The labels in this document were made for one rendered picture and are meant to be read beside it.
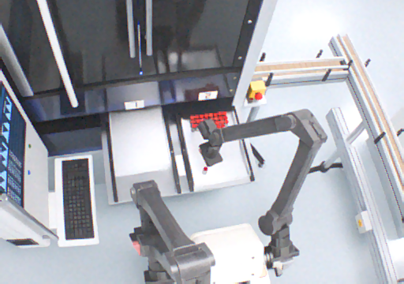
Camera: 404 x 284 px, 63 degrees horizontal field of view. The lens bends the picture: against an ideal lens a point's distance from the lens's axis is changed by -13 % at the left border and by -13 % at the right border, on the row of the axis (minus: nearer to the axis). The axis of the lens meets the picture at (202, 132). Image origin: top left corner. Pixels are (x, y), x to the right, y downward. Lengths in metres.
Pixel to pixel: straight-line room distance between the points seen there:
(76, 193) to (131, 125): 0.43
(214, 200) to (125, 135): 1.03
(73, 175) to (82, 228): 0.27
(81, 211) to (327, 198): 1.81
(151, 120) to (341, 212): 1.65
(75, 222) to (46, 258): 0.92
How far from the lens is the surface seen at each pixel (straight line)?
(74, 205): 1.76
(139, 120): 1.82
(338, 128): 2.47
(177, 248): 0.89
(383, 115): 2.16
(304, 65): 2.12
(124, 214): 2.57
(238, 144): 1.80
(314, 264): 2.69
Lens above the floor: 2.47
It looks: 62 degrees down
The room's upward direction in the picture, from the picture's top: 12 degrees clockwise
